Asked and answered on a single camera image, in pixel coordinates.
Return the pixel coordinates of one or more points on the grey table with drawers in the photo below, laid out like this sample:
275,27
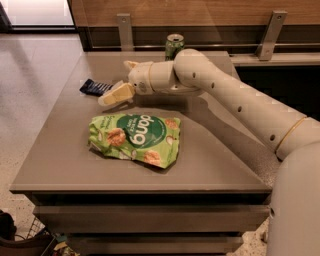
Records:
200,205

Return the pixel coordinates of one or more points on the right metal bracket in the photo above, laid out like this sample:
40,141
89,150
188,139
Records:
266,47

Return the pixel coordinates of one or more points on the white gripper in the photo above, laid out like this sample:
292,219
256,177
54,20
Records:
140,78

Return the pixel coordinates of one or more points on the green dang chips bag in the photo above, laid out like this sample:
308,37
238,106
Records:
149,139

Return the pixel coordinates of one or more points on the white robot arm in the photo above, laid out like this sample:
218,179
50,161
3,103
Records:
294,225

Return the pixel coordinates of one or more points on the green soda can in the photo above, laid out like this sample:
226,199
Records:
174,44

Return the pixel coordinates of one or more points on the metal bracket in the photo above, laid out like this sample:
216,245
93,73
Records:
266,47
125,31

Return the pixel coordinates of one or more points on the horizontal metal rail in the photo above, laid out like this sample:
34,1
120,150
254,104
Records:
298,47

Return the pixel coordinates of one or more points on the dark blue rxbar wrapper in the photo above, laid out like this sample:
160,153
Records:
94,88

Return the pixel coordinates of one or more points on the left metal bracket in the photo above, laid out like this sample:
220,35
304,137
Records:
125,31

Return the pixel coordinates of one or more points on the dark basket with items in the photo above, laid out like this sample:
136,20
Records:
42,244

